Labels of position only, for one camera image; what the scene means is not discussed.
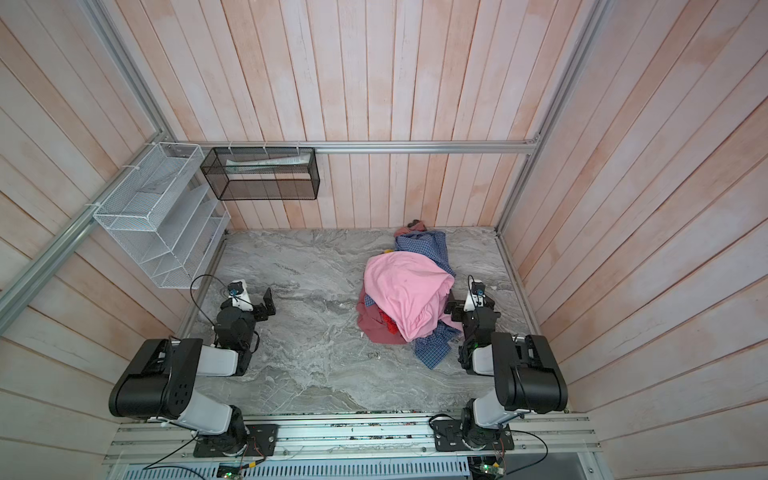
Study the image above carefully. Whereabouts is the maroon cloth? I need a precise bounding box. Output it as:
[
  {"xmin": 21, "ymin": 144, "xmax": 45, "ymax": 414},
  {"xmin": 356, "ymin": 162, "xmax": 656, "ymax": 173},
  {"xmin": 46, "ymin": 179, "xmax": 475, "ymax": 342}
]
[{"xmin": 356, "ymin": 288, "xmax": 406, "ymax": 345}]

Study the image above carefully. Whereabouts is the aluminium mounting rail front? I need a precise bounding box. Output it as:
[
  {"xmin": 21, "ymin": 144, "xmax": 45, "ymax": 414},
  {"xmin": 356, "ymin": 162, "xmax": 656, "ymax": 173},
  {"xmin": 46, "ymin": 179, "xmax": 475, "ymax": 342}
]
[{"xmin": 103, "ymin": 412, "xmax": 602, "ymax": 465}]

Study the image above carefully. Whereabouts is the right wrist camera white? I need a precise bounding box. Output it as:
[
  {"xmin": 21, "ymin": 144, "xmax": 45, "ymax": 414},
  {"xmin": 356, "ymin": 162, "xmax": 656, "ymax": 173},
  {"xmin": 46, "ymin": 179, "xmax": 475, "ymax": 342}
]
[{"xmin": 464, "ymin": 276, "xmax": 486, "ymax": 312}]

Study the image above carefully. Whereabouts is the aluminium frame rail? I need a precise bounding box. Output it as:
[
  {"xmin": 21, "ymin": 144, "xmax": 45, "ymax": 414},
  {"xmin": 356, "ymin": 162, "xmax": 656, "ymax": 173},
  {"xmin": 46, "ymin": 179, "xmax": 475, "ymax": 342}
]
[
  {"xmin": 1, "ymin": 130, "xmax": 169, "ymax": 333},
  {"xmin": 191, "ymin": 140, "xmax": 538, "ymax": 155}
]

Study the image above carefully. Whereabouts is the pink cloth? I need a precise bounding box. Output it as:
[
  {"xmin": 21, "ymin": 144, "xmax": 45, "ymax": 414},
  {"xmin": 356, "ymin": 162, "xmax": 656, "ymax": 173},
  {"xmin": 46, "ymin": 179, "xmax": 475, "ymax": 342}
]
[{"xmin": 363, "ymin": 251, "xmax": 455, "ymax": 342}]

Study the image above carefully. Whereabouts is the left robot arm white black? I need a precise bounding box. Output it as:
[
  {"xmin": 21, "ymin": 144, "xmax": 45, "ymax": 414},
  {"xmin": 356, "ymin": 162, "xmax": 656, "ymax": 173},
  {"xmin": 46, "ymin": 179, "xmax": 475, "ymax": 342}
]
[{"xmin": 108, "ymin": 281, "xmax": 278, "ymax": 459}]

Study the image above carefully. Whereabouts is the blue checkered cloth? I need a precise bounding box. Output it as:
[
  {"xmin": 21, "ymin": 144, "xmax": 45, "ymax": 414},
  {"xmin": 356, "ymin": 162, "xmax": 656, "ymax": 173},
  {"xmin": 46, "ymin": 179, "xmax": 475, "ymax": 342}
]
[{"xmin": 366, "ymin": 231, "xmax": 460, "ymax": 369}]

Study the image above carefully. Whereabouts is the black wire mesh basket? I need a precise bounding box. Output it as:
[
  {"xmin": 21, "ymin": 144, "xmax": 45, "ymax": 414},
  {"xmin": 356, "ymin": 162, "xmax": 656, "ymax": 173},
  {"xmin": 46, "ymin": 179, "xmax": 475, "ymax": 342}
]
[{"xmin": 201, "ymin": 146, "xmax": 321, "ymax": 201}]

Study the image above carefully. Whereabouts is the aluminium frame rail back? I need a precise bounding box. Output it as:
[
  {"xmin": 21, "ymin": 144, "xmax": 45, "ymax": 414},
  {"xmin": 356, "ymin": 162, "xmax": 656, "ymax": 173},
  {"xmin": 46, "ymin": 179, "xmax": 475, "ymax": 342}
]
[{"xmin": 191, "ymin": 140, "xmax": 538, "ymax": 155}]

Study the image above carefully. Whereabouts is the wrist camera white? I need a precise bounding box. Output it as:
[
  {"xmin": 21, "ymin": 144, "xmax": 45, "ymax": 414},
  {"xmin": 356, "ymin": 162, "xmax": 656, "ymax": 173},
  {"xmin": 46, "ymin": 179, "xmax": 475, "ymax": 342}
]
[
  {"xmin": 464, "ymin": 276, "xmax": 486, "ymax": 312},
  {"xmin": 227, "ymin": 280, "xmax": 254, "ymax": 311}
]

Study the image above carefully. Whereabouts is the white wire mesh shelf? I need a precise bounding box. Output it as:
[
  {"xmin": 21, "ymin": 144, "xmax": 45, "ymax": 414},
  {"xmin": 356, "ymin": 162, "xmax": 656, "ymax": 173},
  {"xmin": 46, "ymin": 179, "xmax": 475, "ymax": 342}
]
[{"xmin": 94, "ymin": 143, "xmax": 230, "ymax": 290}]

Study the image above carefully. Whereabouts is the dusty red cloth at wall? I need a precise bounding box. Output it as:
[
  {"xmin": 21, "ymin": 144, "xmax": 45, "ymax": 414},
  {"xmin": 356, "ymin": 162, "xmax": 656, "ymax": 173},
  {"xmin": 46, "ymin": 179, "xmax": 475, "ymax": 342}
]
[{"xmin": 394, "ymin": 219, "xmax": 427, "ymax": 237}]

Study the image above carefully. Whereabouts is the aluminium frame rail left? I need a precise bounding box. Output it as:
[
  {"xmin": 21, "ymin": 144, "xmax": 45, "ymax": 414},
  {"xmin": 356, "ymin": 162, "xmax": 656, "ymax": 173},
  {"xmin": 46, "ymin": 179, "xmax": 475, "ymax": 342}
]
[{"xmin": 1, "ymin": 130, "xmax": 169, "ymax": 333}]

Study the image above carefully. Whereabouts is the white slotted cable duct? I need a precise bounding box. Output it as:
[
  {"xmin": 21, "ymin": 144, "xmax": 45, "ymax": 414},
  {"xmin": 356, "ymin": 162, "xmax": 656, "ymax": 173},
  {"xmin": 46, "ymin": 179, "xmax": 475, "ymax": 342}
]
[{"xmin": 110, "ymin": 457, "xmax": 472, "ymax": 479}]

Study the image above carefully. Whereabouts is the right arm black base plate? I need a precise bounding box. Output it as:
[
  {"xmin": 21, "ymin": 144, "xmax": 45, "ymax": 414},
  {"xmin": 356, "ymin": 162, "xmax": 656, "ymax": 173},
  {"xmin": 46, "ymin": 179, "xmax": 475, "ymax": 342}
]
[{"xmin": 428, "ymin": 416, "xmax": 515, "ymax": 452}]

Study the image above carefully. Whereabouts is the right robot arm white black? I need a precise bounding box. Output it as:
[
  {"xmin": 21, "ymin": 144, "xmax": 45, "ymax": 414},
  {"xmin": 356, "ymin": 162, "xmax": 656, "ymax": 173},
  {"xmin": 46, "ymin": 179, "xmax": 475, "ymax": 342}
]
[{"xmin": 429, "ymin": 294, "xmax": 568, "ymax": 452}]

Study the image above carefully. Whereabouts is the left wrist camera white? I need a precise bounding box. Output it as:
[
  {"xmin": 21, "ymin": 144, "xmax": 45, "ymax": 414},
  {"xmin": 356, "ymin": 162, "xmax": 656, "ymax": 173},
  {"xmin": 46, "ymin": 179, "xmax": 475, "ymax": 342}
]
[{"xmin": 227, "ymin": 280, "xmax": 254, "ymax": 311}]

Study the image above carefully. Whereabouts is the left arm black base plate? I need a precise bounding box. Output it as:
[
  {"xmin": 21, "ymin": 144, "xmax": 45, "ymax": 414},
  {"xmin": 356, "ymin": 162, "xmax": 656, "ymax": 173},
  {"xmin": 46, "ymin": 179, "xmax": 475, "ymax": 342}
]
[{"xmin": 193, "ymin": 423, "xmax": 279, "ymax": 458}]

